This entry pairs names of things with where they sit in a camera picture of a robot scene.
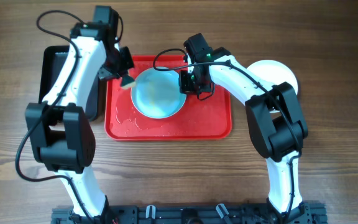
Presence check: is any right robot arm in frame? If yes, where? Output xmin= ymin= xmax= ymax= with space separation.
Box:
xmin=179 ymin=34 xmax=308 ymax=223

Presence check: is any black rectangular tray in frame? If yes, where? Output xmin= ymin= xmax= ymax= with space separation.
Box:
xmin=38 ymin=45 xmax=105 ymax=121

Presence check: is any light blue plate top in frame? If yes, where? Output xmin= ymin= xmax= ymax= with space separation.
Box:
xmin=131 ymin=68 xmax=186 ymax=119

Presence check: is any red plastic tray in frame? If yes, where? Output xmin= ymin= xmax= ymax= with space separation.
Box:
xmin=104 ymin=55 xmax=232 ymax=141

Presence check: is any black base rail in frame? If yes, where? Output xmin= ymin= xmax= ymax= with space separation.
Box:
xmin=50 ymin=202 xmax=328 ymax=224

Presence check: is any green and yellow sponge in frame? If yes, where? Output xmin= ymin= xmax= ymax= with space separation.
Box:
xmin=120 ymin=75 xmax=135 ymax=90

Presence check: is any white plate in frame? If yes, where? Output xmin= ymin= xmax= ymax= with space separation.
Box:
xmin=246 ymin=59 xmax=299 ymax=113

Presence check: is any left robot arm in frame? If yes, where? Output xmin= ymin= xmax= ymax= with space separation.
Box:
xmin=15 ymin=6 xmax=135 ymax=223

